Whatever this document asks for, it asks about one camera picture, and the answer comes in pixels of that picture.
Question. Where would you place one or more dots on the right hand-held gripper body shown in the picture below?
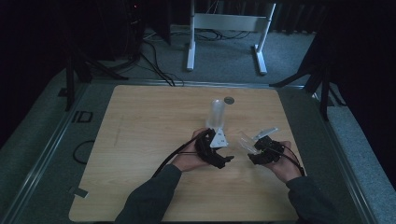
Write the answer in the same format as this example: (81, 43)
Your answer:
(271, 149)

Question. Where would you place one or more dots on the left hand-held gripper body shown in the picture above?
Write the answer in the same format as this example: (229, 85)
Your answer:
(205, 147)

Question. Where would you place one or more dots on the stack of clear plastic cups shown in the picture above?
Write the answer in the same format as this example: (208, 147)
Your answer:
(217, 113)

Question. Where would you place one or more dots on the person's left hand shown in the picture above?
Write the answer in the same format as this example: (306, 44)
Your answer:
(188, 160)

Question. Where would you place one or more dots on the person's right hand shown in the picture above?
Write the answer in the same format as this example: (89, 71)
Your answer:
(285, 168)

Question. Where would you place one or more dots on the grey round sticker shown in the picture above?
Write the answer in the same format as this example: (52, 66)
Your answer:
(229, 100)

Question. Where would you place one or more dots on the black tripod stand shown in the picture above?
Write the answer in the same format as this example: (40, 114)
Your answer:
(324, 96)
(70, 84)

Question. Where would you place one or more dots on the white metal stand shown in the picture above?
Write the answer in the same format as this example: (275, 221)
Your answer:
(229, 22)

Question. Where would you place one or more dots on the grey tape piece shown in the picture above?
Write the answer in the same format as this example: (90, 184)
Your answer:
(79, 192)

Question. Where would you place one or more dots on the dark computer tower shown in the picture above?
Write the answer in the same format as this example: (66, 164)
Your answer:
(134, 31)

